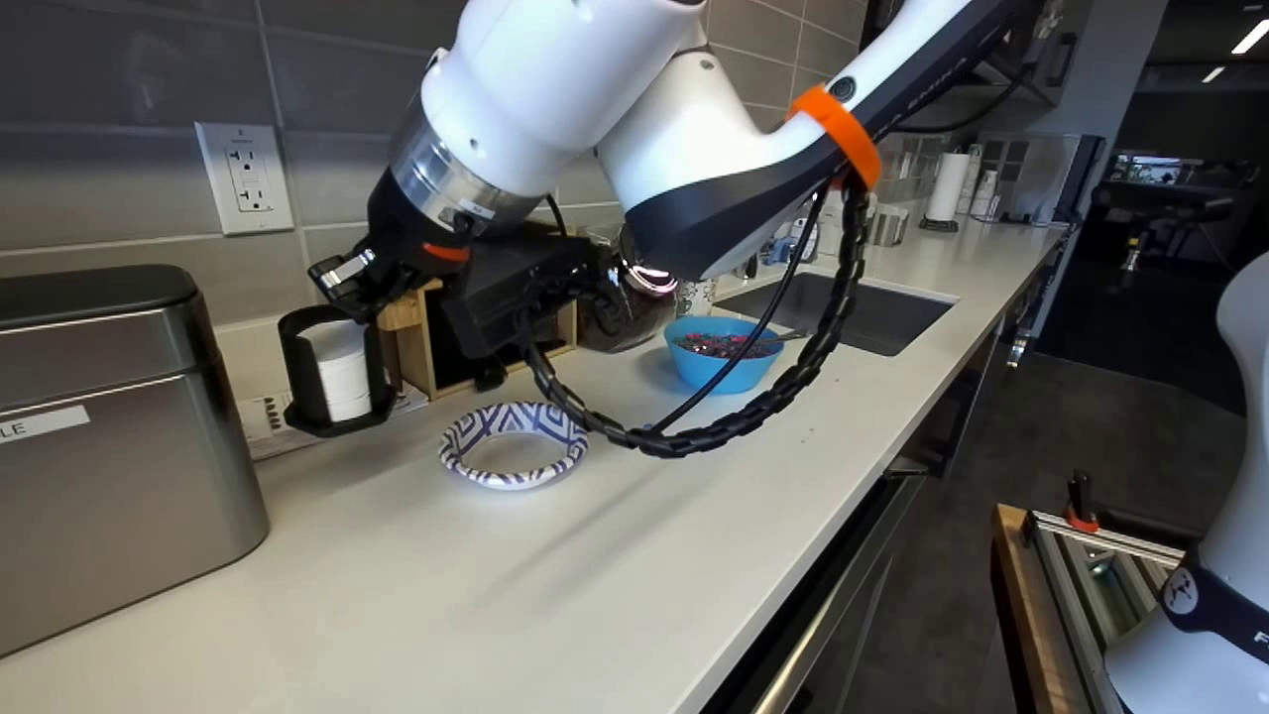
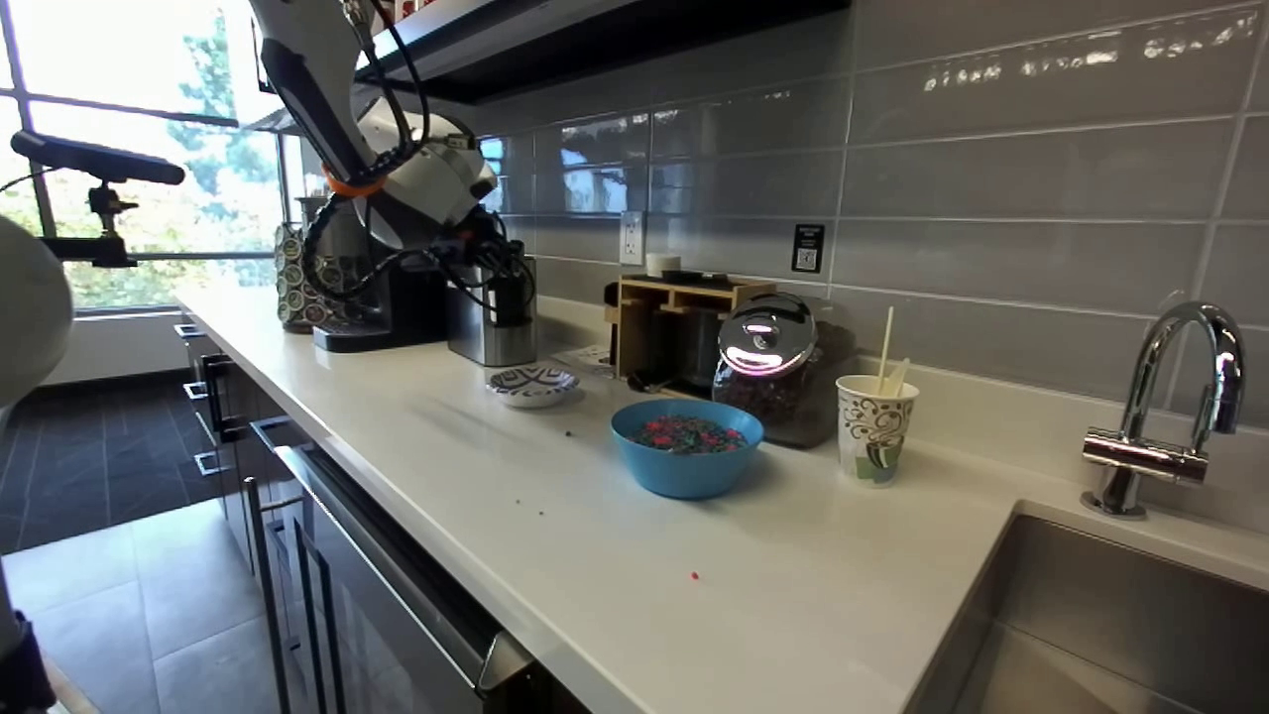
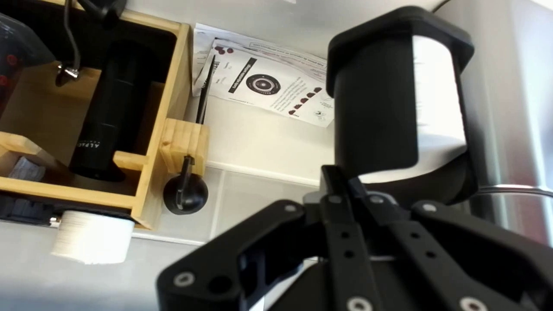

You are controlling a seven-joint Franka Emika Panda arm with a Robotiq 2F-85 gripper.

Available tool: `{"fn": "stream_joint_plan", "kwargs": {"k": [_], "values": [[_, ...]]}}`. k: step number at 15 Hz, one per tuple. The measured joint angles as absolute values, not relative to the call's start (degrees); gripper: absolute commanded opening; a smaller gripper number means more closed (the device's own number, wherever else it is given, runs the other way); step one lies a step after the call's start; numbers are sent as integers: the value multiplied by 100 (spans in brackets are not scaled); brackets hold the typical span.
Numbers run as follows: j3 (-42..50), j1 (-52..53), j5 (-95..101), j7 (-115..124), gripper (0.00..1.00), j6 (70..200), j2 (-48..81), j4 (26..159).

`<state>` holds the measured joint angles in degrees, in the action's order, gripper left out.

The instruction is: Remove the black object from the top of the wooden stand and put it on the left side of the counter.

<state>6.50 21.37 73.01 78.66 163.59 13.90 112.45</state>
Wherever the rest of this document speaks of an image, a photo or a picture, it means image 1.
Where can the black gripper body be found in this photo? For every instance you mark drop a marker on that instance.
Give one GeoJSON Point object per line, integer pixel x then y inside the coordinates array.
{"type": "Point", "coordinates": [361, 272]}

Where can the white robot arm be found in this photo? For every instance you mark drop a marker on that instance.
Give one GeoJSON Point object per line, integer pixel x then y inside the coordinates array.
{"type": "Point", "coordinates": [638, 93]}

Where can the wooden stand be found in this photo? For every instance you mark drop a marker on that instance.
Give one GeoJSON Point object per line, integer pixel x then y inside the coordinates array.
{"type": "Point", "coordinates": [409, 341]}

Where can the black counter mat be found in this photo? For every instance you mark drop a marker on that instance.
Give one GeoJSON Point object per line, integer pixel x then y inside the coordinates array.
{"type": "Point", "coordinates": [874, 319]}

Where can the striped black white bowl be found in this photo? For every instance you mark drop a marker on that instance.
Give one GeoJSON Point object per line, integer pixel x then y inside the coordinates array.
{"type": "Point", "coordinates": [463, 456]}

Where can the coffee bean jar with chrome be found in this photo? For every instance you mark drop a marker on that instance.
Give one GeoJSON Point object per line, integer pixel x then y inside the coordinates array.
{"type": "Point", "coordinates": [630, 312]}

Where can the grey metal box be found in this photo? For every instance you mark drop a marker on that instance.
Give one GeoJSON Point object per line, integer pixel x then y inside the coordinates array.
{"type": "Point", "coordinates": [122, 460]}

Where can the white label strip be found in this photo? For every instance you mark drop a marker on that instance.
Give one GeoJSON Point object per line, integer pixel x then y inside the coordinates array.
{"type": "Point", "coordinates": [40, 424]}

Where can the colourful beads pile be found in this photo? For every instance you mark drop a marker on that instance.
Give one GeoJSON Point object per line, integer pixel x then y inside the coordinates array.
{"type": "Point", "coordinates": [725, 348]}

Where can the blue bowl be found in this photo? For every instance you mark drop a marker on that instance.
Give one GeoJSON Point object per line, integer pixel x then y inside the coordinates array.
{"type": "Point", "coordinates": [720, 374]}

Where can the white paper towel roll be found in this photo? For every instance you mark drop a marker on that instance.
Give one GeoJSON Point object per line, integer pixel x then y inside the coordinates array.
{"type": "Point", "coordinates": [951, 188]}

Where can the orange clamp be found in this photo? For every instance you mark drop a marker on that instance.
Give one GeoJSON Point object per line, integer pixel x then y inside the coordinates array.
{"type": "Point", "coordinates": [1083, 508]}

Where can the white robot with black band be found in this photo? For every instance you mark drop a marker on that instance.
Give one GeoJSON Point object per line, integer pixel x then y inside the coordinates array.
{"type": "Point", "coordinates": [1232, 555]}

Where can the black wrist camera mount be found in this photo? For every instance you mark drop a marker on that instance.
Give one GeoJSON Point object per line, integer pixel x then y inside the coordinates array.
{"type": "Point", "coordinates": [509, 300]}

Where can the white wall outlet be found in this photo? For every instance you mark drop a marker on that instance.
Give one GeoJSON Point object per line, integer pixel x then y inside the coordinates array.
{"type": "Point", "coordinates": [244, 179]}

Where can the wooden frame cart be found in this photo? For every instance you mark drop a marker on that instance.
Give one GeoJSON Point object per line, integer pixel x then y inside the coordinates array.
{"type": "Point", "coordinates": [1043, 595]}

